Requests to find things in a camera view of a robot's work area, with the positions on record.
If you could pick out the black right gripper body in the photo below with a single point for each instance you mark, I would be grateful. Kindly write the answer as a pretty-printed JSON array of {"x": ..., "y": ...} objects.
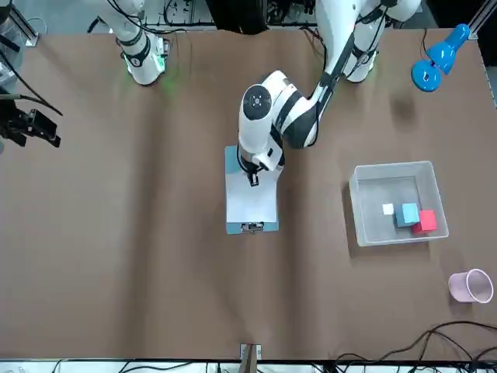
[{"x": 13, "y": 118}]

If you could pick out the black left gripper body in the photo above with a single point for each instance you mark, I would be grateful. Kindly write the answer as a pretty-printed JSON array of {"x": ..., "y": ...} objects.
[{"x": 250, "y": 168}]

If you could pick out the light blue A4 clipboard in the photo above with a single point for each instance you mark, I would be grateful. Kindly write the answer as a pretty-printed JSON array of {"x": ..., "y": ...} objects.
[{"x": 232, "y": 229}]

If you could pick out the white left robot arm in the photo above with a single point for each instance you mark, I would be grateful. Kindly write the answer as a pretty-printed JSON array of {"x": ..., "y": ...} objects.
[{"x": 256, "y": 116}]

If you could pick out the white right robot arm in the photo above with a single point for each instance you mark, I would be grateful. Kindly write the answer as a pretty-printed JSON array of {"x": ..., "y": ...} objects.
[{"x": 140, "y": 50}]

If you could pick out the clear plastic bin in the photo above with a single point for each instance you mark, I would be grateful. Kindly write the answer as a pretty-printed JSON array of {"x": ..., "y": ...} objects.
[{"x": 357, "y": 217}]

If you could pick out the small white block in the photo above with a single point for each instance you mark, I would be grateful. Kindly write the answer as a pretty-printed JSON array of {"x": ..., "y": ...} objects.
[{"x": 388, "y": 209}]

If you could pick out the blue foam block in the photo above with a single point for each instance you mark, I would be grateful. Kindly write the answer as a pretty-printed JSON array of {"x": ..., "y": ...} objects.
[{"x": 407, "y": 214}]

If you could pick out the red foam block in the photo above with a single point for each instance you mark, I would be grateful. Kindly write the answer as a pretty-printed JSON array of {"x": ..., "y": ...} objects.
[{"x": 427, "y": 221}]

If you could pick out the blue desk lamp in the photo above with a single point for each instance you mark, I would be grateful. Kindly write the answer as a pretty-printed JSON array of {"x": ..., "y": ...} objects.
[{"x": 444, "y": 52}]

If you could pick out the pink plastic cup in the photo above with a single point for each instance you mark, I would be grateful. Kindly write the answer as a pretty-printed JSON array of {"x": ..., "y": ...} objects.
[{"x": 466, "y": 285}]

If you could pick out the aluminium frame post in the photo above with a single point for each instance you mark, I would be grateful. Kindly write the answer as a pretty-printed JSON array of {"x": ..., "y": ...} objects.
[{"x": 250, "y": 357}]

